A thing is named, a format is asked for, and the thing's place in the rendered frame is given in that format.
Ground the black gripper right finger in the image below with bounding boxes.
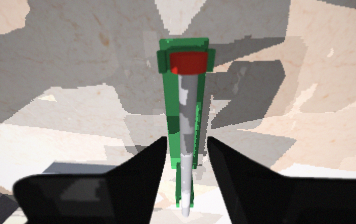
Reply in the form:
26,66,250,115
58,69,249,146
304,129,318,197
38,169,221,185
207,136,356,224

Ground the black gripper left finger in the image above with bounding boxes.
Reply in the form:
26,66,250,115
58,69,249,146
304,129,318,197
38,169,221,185
11,136,167,224

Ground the grey metal rod with red cap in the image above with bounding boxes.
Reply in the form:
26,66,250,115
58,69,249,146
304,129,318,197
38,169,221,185
169,52,208,218

